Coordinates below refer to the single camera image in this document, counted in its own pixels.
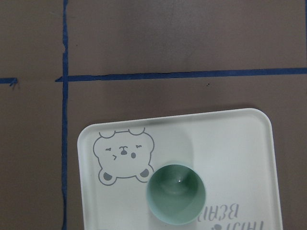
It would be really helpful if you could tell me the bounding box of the green cup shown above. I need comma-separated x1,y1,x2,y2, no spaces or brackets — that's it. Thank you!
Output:
146,164,206,225

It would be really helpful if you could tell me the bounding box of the white bear tray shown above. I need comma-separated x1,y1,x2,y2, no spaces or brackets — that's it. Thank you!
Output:
77,108,283,230

